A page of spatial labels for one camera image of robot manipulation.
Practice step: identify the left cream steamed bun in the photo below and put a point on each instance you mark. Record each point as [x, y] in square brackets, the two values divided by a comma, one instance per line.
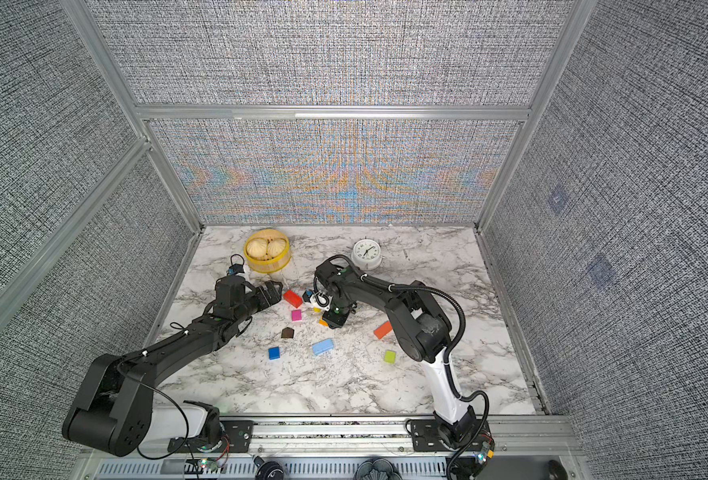
[256, 248]

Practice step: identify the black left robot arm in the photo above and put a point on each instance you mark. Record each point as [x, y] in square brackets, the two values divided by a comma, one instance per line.
[113, 408]

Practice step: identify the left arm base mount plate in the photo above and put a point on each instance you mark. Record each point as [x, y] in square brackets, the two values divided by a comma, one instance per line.
[232, 435]

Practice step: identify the red wood block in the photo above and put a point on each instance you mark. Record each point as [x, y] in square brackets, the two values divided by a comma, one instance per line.
[294, 299]

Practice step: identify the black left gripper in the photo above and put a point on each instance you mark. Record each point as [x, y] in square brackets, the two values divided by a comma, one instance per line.
[265, 301]

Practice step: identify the white round alarm clock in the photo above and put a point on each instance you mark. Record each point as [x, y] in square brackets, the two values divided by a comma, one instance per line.
[367, 254]

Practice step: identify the cream steamed bun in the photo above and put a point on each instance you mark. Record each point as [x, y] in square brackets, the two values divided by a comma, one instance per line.
[256, 248]
[276, 247]

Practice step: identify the right cream steamed bun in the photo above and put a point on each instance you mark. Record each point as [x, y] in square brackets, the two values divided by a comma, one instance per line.
[276, 247]

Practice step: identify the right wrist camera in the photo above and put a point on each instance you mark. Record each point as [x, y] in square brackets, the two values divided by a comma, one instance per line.
[319, 301]

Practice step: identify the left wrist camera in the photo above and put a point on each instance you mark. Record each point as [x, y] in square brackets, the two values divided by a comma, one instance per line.
[237, 273]

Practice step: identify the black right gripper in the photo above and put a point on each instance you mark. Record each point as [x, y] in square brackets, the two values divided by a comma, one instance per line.
[334, 321]

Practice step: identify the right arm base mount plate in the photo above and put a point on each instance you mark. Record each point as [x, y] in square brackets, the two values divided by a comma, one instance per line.
[436, 435]

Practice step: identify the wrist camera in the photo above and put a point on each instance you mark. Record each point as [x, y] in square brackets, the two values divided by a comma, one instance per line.
[237, 273]
[319, 301]

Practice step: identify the yellow rimmed wooden steamer basket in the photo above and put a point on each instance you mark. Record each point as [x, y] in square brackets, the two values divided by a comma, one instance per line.
[269, 266]

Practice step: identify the light blue wood block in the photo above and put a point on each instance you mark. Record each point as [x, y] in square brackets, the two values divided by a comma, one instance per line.
[323, 346]

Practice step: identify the lime green wood cube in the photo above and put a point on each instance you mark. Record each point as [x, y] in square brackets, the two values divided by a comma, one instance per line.
[390, 356]

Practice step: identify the orange-red wood block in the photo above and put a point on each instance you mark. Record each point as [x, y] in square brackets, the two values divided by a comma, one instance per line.
[383, 330]

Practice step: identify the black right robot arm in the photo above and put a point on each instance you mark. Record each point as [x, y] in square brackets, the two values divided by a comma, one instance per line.
[428, 324]

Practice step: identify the dark blue wood cube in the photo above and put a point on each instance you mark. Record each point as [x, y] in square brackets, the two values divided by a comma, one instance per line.
[274, 353]

